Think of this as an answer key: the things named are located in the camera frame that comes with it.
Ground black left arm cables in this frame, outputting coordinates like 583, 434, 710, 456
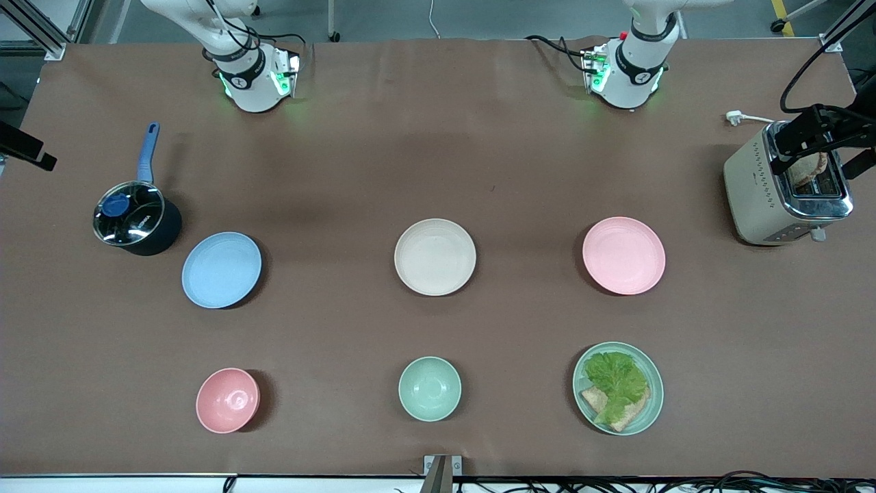
525, 0, 870, 114

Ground pink plate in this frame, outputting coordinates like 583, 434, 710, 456
582, 216, 667, 296

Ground pink bowl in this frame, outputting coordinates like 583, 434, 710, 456
196, 368, 261, 434

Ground blue plate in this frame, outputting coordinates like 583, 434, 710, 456
181, 231, 263, 309

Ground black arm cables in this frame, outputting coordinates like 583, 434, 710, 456
198, 0, 309, 76
525, 0, 870, 114

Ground brown bread slice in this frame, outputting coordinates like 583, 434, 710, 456
580, 385, 610, 415
605, 387, 652, 433

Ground beige and chrome toaster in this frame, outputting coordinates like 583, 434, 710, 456
723, 121, 855, 247

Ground glass lid with blue knob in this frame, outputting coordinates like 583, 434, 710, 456
93, 181, 166, 246

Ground dark pot with blue handle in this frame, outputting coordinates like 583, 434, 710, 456
93, 122, 183, 257

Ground aluminium frame profile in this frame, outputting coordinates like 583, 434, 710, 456
819, 0, 876, 54
0, 0, 103, 61

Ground grey metal camera bracket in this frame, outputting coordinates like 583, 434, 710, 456
423, 455, 463, 493

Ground green lettuce leaf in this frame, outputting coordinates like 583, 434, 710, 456
584, 351, 649, 425

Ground brown toast slice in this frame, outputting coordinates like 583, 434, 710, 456
787, 152, 829, 189

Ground beige plate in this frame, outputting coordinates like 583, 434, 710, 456
394, 218, 477, 297

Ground green bowl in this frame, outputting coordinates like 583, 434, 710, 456
398, 356, 462, 422

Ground green plate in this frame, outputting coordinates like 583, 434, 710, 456
573, 342, 665, 436

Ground brown table cover sheet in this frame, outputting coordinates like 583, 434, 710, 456
0, 36, 876, 478

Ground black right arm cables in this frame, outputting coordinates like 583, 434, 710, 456
198, 0, 309, 76

